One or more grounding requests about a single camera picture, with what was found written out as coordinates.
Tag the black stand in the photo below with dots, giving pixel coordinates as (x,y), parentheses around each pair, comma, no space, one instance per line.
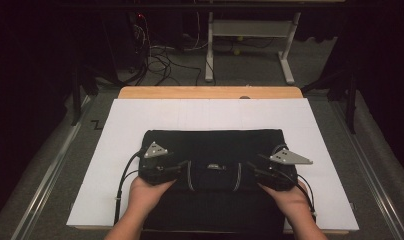
(77,93)
(350,103)

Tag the white board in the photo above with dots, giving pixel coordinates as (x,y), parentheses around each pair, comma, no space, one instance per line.
(130,120)

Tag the black knit vest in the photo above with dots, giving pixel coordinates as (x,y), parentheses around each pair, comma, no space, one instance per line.
(216,146)

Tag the person's left hand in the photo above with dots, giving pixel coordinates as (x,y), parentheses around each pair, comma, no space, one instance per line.
(145,196)

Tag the dark equipment with red light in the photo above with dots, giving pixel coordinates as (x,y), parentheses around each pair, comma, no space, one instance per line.
(126,36)

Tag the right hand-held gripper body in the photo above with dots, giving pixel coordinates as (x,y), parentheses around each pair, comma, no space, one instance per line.
(278,178)

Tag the person's right hand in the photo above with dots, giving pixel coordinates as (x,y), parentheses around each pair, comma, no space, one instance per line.
(293,200)

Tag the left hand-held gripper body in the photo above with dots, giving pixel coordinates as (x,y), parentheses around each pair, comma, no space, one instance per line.
(155,171)

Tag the white metal table frame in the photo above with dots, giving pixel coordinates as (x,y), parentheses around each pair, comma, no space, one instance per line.
(250,28)

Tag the wooden table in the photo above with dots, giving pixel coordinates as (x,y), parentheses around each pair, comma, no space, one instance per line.
(176,92)

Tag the metal floor rail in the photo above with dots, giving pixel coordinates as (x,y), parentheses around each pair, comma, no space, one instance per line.
(373,180)
(50,173)

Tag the yellow tennis ball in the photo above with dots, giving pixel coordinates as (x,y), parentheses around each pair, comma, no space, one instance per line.
(236,51)
(240,38)

